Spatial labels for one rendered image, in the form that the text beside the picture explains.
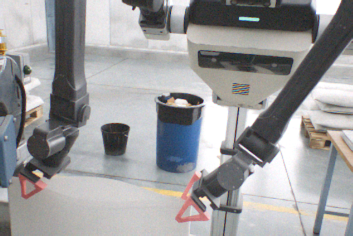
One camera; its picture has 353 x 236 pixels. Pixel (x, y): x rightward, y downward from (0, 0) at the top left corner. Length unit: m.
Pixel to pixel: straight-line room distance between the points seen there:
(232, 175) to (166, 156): 2.49
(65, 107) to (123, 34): 8.42
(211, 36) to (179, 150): 2.09
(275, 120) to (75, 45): 0.44
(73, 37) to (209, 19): 0.53
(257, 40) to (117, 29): 8.22
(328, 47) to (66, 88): 0.53
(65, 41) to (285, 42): 0.66
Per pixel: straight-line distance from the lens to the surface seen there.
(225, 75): 1.22
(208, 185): 0.81
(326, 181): 2.59
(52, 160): 0.90
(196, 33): 1.15
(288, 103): 0.71
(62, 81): 0.80
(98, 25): 9.43
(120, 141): 3.47
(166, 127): 3.08
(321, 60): 0.68
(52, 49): 9.73
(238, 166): 0.72
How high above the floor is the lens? 1.51
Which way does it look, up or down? 19 degrees down
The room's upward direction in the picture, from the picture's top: 3 degrees clockwise
